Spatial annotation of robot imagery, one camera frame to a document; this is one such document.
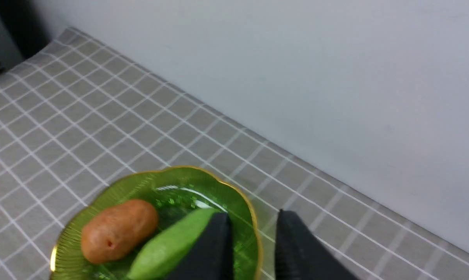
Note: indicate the green glass plate gold rim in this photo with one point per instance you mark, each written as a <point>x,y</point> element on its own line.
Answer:
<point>174,192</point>

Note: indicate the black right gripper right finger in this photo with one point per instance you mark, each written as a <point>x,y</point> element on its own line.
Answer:
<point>298,255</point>

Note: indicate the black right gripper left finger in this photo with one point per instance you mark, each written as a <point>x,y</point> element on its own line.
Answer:
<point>211,257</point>

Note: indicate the grey checked tablecloth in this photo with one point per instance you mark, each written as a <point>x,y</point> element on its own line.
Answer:
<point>78,115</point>

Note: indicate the brown potato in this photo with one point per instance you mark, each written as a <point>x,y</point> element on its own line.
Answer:
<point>116,231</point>

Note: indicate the green vegetable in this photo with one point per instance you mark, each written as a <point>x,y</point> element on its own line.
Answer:
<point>161,254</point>

